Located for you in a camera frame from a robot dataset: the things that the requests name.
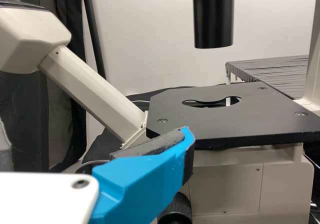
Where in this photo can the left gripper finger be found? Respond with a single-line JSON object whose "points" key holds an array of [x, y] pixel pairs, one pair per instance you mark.
{"points": [[140, 179]]}

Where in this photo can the black platform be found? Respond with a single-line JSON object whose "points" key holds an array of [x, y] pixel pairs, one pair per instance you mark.
{"points": [[275, 71]]}

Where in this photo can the cream microscope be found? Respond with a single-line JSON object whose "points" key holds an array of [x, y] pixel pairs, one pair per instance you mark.
{"points": [[225, 114]]}

